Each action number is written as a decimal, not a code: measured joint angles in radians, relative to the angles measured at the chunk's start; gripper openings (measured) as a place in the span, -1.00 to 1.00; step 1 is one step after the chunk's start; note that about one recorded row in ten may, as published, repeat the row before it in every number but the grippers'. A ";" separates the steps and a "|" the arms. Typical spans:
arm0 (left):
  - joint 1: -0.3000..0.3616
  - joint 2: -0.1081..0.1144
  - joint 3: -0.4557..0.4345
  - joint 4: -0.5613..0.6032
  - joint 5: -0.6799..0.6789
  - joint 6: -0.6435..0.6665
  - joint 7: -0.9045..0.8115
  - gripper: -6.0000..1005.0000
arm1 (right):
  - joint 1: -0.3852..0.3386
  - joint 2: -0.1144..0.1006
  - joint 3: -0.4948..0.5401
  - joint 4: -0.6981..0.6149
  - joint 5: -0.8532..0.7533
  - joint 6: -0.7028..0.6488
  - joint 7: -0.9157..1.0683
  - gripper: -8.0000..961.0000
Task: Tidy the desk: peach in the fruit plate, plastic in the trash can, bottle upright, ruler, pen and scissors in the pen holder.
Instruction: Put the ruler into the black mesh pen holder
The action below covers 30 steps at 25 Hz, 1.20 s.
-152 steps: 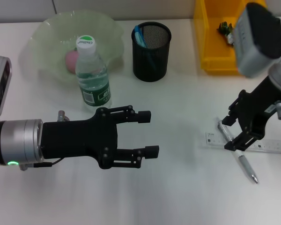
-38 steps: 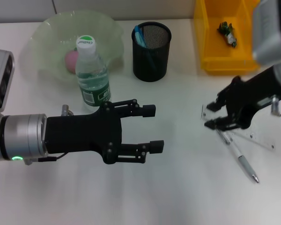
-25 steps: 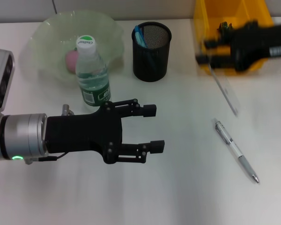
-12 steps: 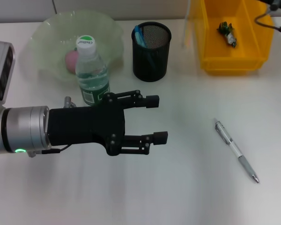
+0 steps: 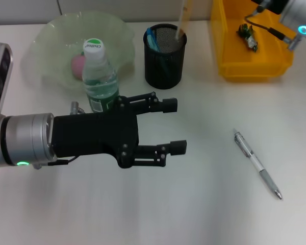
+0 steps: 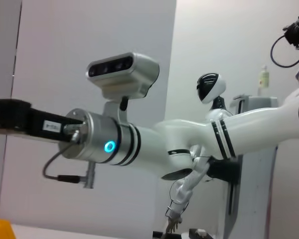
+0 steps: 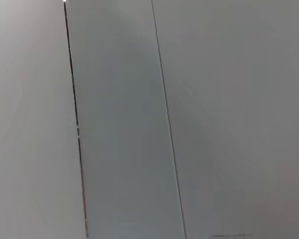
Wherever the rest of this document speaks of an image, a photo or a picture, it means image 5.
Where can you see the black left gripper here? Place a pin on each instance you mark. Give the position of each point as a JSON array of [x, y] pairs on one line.
[[91, 135]]

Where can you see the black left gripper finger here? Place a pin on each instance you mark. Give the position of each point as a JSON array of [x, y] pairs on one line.
[[178, 147], [169, 105]]

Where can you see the clear water bottle green label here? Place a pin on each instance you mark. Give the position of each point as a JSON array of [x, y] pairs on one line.
[[100, 76]]

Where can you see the blue capped scissors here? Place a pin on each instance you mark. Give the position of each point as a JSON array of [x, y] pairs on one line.
[[151, 40]]

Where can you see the silver white pen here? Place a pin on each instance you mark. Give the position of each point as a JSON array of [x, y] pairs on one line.
[[257, 163]]

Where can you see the clear plastic ruler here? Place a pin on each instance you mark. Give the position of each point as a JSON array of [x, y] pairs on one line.
[[184, 18]]

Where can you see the green plastic wrapper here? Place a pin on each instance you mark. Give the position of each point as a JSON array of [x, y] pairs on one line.
[[248, 37]]

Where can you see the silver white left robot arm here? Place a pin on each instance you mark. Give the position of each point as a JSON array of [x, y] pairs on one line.
[[23, 140]]

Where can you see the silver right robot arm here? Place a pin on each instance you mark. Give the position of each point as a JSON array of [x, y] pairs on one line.
[[295, 12]]

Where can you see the black mesh pen cup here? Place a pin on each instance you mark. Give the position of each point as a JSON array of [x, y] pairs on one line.
[[168, 71]]

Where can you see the green glass fruit bowl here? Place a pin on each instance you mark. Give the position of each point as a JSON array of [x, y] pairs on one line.
[[53, 51]]

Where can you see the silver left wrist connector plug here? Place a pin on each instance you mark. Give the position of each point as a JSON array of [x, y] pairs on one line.
[[75, 107]]

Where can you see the yellow plastic bin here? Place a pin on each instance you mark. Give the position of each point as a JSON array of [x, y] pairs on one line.
[[255, 63]]

